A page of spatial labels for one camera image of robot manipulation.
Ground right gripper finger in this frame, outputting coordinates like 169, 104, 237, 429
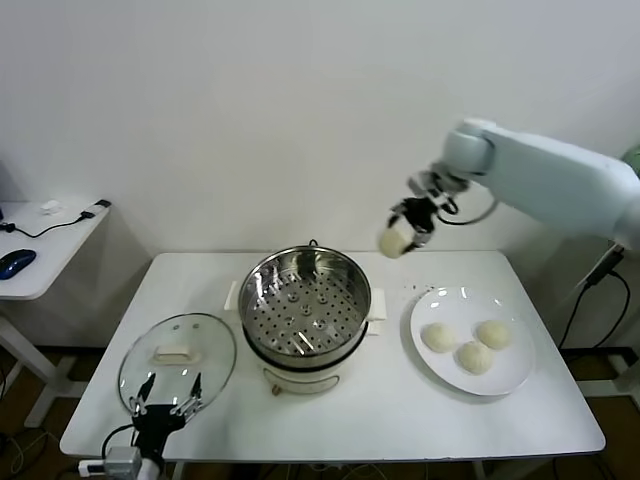
385, 199, 409, 229
406, 230, 434, 253

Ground black inline power adapter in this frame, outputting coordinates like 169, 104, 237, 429
584, 244, 626, 289

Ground blue computer mouse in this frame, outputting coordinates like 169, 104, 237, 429
0, 248, 39, 280

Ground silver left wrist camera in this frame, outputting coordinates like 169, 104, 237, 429
77, 446, 144, 476

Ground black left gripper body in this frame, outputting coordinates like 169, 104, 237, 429
131, 402, 190, 467

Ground pale green appliance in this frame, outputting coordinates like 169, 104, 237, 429
619, 144, 640, 177

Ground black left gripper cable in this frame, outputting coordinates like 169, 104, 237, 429
102, 424, 139, 462

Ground thin black desk cable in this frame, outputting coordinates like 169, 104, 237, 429
0, 212, 94, 239

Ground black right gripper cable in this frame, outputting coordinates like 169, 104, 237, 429
437, 192, 499, 226

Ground white side table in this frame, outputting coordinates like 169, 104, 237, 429
0, 199, 114, 429

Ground perforated steel steamer basket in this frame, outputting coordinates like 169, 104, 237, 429
224, 244, 390, 362

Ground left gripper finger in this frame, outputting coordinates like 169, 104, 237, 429
169, 371, 204, 418
128, 371, 158, 416

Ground white steamed baozi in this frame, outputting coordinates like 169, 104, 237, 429
422, 322, 459, 354
472, 319, 514, 351
453, 341, 495, 376
378, 223, 419, 260

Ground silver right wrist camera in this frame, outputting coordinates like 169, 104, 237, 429
407, 169, 471, 214

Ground black hanging power cable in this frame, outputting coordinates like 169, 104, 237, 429
557, 272, 631, 351

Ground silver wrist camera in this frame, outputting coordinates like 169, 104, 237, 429
77, 446, 144, 476
407, 169, 471, 214

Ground white round plate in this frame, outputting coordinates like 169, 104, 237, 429
409, 285, 537, 397

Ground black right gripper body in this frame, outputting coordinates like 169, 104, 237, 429
399, 196, 442, 234

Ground black cable plug adapter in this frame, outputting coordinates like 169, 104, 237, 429
79, 198, 112, 220

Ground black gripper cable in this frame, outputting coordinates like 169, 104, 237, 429
437, 192, 499, 226
102, 424, 139, 462

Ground round glass pot lid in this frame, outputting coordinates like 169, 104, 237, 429
118, 312, 238, 416

